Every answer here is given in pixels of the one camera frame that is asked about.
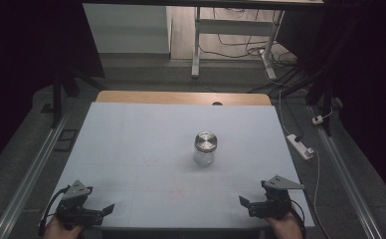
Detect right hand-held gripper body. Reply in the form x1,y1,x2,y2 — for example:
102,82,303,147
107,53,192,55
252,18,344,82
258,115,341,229
247,175,305,221

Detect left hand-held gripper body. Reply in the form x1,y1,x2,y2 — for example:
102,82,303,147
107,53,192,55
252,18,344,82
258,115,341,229
55,179,104,230

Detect clear glass jar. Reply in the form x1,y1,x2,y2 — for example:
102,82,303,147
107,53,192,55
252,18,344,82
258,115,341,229
193,142,216,167

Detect round silver metal lid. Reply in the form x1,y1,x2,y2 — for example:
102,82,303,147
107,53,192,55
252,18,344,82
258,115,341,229
194,130,219,153

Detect person's left hand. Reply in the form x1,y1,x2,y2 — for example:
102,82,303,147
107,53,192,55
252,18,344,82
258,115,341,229
43,216,85,239

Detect person's right hand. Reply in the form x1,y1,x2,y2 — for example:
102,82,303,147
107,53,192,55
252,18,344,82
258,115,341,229
266,204,304,239

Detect white power strip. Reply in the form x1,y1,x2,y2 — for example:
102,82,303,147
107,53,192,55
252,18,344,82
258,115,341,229
286,132,315,161

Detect black floor socket plate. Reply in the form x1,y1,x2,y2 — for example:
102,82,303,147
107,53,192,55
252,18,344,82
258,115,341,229
53,128,80,153

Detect white table mat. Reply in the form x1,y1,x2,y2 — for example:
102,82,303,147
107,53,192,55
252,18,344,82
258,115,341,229
39,102,316,230

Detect black metal stand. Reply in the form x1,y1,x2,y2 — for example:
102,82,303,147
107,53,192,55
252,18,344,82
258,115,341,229
304,64,335,137
41,64,99,129

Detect wooden table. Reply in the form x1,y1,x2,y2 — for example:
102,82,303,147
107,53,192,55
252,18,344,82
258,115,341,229
96,90,273,107

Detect black curtain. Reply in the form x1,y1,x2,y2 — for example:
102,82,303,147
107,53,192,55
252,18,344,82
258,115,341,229
276,0,386,208
0,0,106,182

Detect white cabinet panel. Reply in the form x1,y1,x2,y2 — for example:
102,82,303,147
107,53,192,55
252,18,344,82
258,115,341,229
83,3,173,55

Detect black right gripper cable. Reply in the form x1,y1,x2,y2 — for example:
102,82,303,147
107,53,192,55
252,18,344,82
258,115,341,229
289,198,307,235

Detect thin white cable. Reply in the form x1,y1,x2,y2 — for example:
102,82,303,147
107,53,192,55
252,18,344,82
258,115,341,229
278,75,332,239

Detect grey metal floor rail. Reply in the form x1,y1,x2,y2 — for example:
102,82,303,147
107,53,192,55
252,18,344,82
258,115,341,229
307,105,385,239
0,109,74,239

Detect black floor cables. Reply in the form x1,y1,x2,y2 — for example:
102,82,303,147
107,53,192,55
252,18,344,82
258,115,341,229
199,7,299,69

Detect white desk frame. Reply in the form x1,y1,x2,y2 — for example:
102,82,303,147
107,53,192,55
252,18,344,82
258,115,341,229
190,6,286,81

